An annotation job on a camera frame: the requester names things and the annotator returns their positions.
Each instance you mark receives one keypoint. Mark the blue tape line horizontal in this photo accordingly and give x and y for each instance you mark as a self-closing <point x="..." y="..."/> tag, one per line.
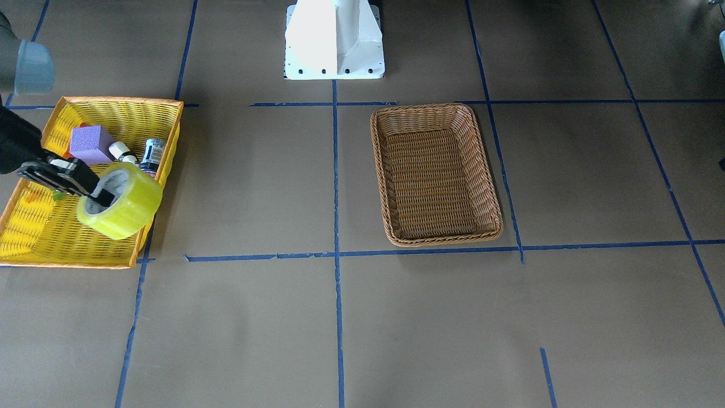
<point x="404" y="252"/>

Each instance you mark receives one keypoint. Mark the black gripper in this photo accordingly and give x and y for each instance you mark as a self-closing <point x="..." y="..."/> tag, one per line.
<point x="17" y="143"/>

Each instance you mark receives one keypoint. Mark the purple foam block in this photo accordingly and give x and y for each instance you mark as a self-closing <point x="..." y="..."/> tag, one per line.
<point x="91" y="145"/>

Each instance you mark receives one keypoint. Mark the brown wicker basket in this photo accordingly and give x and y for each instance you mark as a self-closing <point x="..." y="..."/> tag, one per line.
<point x="433" y="175"/>

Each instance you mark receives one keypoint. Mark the yellow woven plastic basket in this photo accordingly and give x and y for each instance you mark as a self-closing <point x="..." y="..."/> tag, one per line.
<point x="39" y="231"/>

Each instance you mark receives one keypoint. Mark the small white-capped bottle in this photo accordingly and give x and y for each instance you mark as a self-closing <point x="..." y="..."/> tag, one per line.
<point x="122" y="153"/>

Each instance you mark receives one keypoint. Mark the yellow-green tape roll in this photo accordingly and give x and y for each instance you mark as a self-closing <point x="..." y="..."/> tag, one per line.
<point x="123" y="202"/>

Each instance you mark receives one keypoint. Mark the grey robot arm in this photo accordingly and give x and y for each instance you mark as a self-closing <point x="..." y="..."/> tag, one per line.
<point x="28" y="69"/>

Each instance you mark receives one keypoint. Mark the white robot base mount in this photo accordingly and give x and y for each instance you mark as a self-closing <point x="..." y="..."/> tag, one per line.
<point x="333" y="40"/>

